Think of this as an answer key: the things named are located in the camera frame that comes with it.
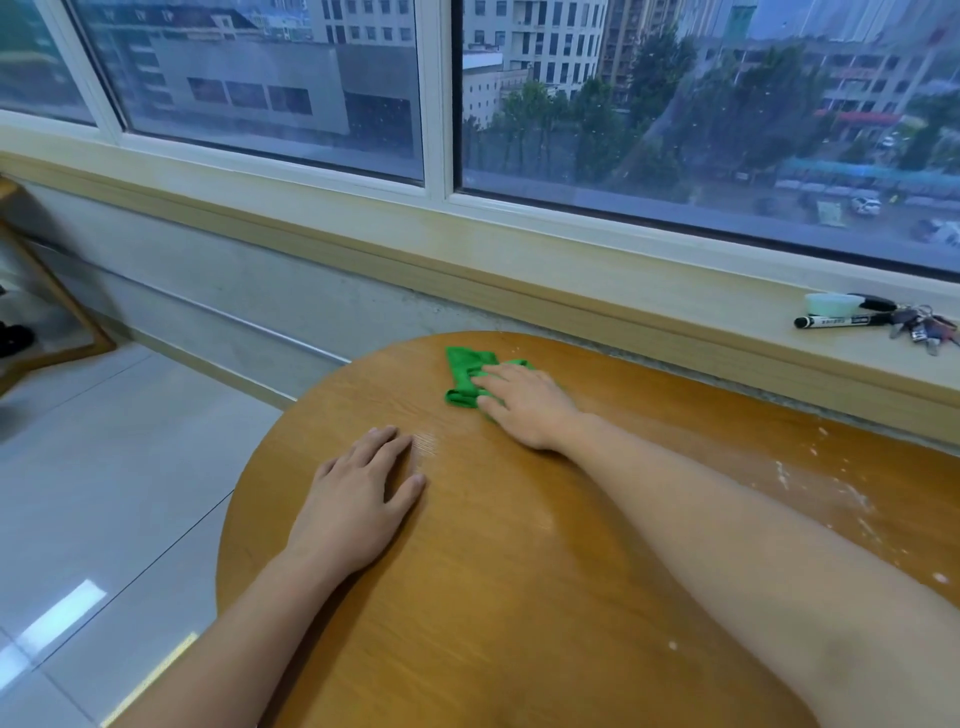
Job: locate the green cleaning cloth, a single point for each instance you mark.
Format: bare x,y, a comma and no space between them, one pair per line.
463,371

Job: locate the person's left little finger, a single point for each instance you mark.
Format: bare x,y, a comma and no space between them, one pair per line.
325,471

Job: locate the black shoes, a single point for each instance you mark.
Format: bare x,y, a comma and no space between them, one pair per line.
15,339

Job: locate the beige wooden window sill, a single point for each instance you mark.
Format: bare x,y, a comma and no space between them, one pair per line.
525,270

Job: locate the wooden furniture frame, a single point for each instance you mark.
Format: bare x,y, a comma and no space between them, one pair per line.
52,300

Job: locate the white plastic cup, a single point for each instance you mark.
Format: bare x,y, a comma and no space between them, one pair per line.
831,304

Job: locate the person's left forearm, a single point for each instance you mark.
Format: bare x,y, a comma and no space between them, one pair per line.
225,652

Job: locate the person's right hand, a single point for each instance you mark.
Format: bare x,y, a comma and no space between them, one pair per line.
529,405

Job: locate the person's right forearm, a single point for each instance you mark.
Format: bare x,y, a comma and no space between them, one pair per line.
750,570

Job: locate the person's left hand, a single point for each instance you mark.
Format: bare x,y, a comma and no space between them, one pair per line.
345,510

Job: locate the person's right thumb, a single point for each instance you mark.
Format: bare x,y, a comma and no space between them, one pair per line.
491,409

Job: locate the person's left middle finger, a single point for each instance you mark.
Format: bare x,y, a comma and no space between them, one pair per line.
381,444

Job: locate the person's left thumb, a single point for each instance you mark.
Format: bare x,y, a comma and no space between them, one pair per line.
409,495

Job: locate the black key fob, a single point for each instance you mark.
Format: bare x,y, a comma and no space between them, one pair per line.
877,304

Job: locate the bunch of keys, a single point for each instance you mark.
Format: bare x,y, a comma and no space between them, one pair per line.
924,326

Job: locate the white window frame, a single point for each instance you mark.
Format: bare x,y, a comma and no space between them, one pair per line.
435,97

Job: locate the black marker pen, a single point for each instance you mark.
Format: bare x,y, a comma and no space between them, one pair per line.
840,321

